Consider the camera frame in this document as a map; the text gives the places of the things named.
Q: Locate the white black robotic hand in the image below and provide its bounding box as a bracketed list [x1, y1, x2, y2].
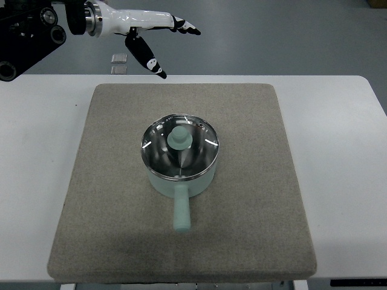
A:
[85, 1, 201, 79]

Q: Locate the glass lid with green knob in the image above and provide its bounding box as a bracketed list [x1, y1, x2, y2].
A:
[141, 114, 220, 181]

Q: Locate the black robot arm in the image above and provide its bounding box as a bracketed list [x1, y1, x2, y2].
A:
[1, 1, 95, 82]

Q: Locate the upper metal floor plate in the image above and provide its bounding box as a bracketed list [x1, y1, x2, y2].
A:
[111, 53, 128, 63]

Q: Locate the metal floor plate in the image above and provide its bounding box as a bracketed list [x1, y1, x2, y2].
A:
[111, 65, 127, 75]
[111, 53, 128, 63]

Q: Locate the lower metal floor plate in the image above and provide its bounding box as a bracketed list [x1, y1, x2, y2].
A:
[111, 65, 127, 75]

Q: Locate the mint green saucepan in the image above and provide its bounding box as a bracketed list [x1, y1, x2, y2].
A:
[145, 166, 216, 233]

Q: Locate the grey felt mat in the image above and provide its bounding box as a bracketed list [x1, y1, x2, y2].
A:
[47, 83, 317, 283]

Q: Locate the brown cardboard box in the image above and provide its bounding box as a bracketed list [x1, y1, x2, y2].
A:
[367, 0, 387, 8]

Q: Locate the black table control panel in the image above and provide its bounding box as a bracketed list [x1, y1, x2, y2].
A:
[330, 279, 387, 287]

